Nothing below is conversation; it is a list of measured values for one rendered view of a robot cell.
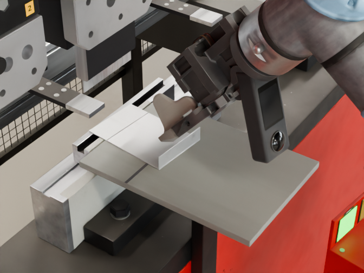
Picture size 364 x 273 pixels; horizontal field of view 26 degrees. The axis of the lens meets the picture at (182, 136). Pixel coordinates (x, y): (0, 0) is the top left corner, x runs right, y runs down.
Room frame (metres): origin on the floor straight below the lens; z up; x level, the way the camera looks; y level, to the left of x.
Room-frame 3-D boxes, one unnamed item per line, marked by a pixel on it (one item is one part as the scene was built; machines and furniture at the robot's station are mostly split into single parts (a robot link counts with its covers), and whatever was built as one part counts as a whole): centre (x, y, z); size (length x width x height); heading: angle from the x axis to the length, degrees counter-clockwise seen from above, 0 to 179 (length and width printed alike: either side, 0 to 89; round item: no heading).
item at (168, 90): (0.92, 0.08, 0.99); 0.20 x 0.03 x 0.03; 145
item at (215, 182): (0.81, -0.02, 1.00); 0.26 x 0.18 x 0.01; 55
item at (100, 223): (0.89, 0.03, 0.89); 0.30 x 0.05 x 0.03; 145
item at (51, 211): (0.94, 0.07, 0.92); 0.39 x 0.06 x 0.10; 145
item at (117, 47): (0.89, 0.10, 1.13); 0.10 x 0.02 x 0.10; 145
